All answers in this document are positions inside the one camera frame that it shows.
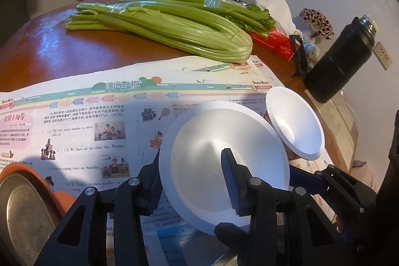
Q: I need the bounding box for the black thermos bottle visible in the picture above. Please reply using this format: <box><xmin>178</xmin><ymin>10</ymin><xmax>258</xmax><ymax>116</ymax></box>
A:
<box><xmin>303</xmin><ymin>15</ymin><xmax>377</xmax><ymax>104</ymax></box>

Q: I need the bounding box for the orange lobed plate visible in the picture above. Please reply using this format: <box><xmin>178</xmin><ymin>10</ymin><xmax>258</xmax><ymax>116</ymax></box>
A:
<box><xmin>0</xmin><ymin>163</ymin><xmax>79</xmax><ymax>227</ymax></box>

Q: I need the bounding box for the thick celery bunch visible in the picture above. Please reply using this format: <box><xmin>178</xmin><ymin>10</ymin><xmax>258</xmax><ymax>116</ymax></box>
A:
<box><xmin>65</xmin><ymin>2</ymin><xmax>254</xmax><ymax>64</ymax></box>

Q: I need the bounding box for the dried flower decoration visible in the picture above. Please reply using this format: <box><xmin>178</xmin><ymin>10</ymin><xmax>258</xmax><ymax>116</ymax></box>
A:
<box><xmin>299</xmin><ymin>8</ymin><xmax>335</xmax><ymax>41</ymax></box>

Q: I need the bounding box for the small white bowl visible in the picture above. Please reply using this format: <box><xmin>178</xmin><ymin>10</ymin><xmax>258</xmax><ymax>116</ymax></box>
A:
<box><xmin>265</xmin><ymin>86</ymin><xmax>325</xmax><ymax>161</ymax></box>

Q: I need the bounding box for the red tissue box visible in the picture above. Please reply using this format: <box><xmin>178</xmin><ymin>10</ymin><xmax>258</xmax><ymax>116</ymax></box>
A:
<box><xmin>249</xmin><ymin>29</ymin><xmax>302</xmax><ymax>62</ymax></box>

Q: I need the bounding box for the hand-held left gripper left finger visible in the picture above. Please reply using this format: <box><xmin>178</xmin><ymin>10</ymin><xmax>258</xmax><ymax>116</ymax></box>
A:
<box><xmin>34</xmin><ymin>155</ymin><xmax>163</xmax><ymax>266</ymax></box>

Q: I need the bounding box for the white tissue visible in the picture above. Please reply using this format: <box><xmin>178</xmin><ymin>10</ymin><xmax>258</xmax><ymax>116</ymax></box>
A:
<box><xmin>255</xmin><ymin>0</ymin><xmax>297</xmax><ymax>36</ymax></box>

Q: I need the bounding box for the shallow steel plate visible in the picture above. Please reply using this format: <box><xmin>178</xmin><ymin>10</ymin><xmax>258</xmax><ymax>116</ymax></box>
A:
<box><xmin>0</xmin><ymin>172</ymin><xmax>63</xmax><ymax>266</ymax></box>

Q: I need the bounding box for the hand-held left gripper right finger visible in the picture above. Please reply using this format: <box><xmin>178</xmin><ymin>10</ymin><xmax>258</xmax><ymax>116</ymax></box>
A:
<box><xmin>214</xmin><ymin>148</ymin><xmax>347</xmax><ymax>266</ymax></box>

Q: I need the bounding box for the small white bottle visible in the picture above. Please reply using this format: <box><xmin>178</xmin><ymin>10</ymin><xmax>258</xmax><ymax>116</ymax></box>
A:
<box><xmin>301</xmin><ymin>41</ymin><xmax>319</xmax><ymax>65</ymax></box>

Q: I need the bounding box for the printed newspaper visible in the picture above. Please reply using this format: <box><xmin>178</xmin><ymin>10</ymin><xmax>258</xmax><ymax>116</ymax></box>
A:
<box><xmin>0</xmin><ymin>55</ymin><xmax>343</xmax><ymax>266</ymax></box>

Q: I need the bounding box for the wall outlet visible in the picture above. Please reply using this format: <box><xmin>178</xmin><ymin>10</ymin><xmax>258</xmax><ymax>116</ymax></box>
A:
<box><xmin>373</xmin><ymin>42</ymin><xmax>394</xmax><ymax>71</ymax></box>

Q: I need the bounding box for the large white plate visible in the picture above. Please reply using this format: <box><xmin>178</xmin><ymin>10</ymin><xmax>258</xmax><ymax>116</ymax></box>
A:
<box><xmin>158</xmin><ymin>101</ymin><xmax>291</xmax><ymax>236</ymax></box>

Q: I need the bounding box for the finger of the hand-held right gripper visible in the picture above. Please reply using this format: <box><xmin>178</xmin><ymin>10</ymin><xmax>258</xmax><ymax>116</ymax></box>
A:
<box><xmin>290</xmin><ymin>164</ymin><xmax>378</xmax><ymax>223</ymax></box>

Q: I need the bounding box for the black bottle strap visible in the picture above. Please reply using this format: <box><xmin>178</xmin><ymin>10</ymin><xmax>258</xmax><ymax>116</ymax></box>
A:
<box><xmin>288</xmin><ymin>34</ymin><xmax>310</xmax><ymax>78</ymax></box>

